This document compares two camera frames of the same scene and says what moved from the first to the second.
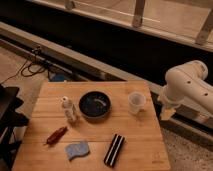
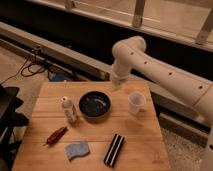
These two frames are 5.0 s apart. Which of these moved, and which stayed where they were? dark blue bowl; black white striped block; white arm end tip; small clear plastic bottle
Moved: white arm end tip
Stayed: small clear plastic bottle; black white striped block; dark blue bowl
